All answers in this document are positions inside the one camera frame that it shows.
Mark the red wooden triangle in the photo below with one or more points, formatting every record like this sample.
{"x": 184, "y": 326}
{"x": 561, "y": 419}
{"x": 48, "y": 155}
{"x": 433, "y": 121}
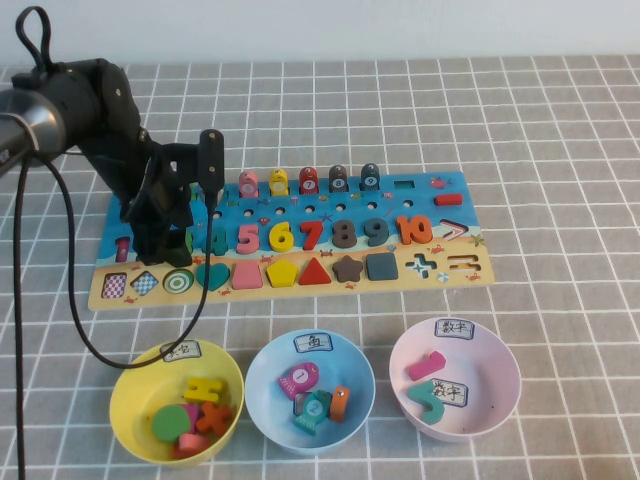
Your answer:
{"x": 315, "y": 275}

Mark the red wooden number seven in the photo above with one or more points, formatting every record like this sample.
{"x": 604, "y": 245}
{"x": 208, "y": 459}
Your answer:
{"x": 312, "y": 226}

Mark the orange wooden number ten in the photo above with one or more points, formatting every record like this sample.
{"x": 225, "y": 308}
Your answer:
{"x": 402, "y": 231}

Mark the yellow wooden number six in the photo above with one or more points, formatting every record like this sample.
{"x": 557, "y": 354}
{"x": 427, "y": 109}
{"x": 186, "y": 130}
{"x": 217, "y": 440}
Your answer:
{"x": 276, "y": 240}

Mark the white handwritten paper label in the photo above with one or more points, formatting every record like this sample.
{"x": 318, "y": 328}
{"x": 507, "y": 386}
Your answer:
{"x": 312, "y": 343}
{"x": 452, "y": 392}
{"x": 454, "y": 329}
{"x": 189, "y": 350}

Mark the brown wooden number eight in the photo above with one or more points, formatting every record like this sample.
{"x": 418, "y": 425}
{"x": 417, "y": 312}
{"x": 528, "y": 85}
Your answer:
{"x": 345, "y": 234}

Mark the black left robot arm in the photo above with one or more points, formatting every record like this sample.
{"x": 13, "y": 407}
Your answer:
{"x": 90, "y": 100}

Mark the salmon red wooden piece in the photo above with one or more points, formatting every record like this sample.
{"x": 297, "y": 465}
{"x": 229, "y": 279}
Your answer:
{"x": 191, "y": 444}

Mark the magenta wooden shape piece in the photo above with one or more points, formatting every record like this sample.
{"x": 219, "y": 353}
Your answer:
{"x": 194, "y": 412}

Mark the red fish peg seven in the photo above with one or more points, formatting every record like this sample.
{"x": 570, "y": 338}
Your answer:
{"x": 308, "y": 181}

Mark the teal wooden number four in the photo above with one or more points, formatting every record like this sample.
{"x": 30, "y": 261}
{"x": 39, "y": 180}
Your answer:
{"x": 220, "y": 243}

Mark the dark blue fish peg nine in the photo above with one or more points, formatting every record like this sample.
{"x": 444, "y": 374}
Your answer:
{"x": 370, "y": 178}

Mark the brown wooden star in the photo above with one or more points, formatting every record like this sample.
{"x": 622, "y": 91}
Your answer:
{"x": 347, "y": 270}

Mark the grey checked tablecloth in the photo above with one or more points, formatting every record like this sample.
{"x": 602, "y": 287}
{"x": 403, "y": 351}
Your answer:
{"x": 550, "y": 150}

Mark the pink fish peg five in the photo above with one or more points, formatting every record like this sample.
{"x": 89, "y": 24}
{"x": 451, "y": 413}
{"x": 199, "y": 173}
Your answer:
{"x": 248, "y": 185}

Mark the dark grey wooden number nine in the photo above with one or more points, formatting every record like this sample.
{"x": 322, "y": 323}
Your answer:
{"x": 384, "y": 232}

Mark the brown fish peg eight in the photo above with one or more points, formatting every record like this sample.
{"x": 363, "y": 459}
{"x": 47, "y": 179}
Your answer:
{"x": 338, "y": 180}

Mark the yellow fish peg six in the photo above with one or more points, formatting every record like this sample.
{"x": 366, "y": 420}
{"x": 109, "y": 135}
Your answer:
{"x": 279, "y": 183}

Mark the yellow plastic bowl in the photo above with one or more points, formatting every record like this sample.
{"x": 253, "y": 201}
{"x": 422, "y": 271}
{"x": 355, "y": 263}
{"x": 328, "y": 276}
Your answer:
{"x": 135, "y": 400}

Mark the green wooden number three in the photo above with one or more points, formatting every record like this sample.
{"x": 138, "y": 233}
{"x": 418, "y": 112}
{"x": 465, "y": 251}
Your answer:
{"x": 188, "y": 240}

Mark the yellow wooden pentagon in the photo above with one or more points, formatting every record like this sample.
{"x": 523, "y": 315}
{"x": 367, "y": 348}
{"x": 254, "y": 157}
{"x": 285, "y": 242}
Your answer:
{"x": 281, "y": 274}

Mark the pink wooden number five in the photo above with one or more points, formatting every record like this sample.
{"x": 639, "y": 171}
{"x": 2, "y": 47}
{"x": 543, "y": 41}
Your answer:
{"x": 249, "y": 228}

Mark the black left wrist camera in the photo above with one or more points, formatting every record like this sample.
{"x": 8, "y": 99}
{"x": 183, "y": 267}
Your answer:
{"x": 211, "y": 160}

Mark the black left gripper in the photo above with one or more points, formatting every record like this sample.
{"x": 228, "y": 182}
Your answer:
{"x": 165, "y": 200}

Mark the pink wooden trapezoid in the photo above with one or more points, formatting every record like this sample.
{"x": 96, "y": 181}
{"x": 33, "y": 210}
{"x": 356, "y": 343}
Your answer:
{"x": 247, "y": 277}

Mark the yellow wooden equals sign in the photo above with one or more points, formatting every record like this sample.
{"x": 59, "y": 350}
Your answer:
{"x": 200, "y": 386}

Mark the pale pink plastic bowl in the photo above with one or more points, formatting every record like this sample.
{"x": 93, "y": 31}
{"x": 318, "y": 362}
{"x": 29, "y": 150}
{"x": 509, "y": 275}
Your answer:
{"x": 490, "y": 380}

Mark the teal wooden fish two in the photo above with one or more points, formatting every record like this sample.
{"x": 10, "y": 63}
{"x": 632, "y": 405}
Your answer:
{"x": 312, "y": 411}

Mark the teal wooden heart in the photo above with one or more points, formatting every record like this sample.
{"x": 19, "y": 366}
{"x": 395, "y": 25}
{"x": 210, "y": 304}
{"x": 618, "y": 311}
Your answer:
{"x": 217, "y": 277}

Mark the green number five piece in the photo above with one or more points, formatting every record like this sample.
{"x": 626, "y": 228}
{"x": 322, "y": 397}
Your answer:
{"x": 430, "y": 410}

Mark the light blue plastic bowl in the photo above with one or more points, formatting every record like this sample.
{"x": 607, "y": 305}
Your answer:
{"x": 270, "y": 425}

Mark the magenta wooden fish one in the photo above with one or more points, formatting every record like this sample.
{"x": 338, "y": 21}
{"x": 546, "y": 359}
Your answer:
{"x": 299, "y": 377}

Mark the orange wooden cross sign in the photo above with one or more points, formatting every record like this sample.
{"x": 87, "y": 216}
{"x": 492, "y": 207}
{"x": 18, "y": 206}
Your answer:
{"x": 214, "y": 419}

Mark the orange wooden fish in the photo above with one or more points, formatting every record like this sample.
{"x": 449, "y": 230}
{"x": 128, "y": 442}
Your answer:
{"x": 338, "y": 405}

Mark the magenta wooden number one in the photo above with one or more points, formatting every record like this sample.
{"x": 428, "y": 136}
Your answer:
{"x": 425, "y": 367}

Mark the red wooden minus sign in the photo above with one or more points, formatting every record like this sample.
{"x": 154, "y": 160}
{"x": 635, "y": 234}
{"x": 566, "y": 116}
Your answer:
{"x": 448, "y": 199}

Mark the green wooden circle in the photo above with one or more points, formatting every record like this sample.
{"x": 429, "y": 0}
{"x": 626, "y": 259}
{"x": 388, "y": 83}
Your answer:
{"x": 171, "y": 424}

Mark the dark grey wooden square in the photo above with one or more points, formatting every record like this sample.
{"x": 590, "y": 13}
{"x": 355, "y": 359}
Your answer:
{"x": 381, "y": 266}

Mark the colourful wooden puzzle board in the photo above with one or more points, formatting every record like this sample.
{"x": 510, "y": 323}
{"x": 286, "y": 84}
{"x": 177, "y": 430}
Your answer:
{"x": 300, "y": 292}

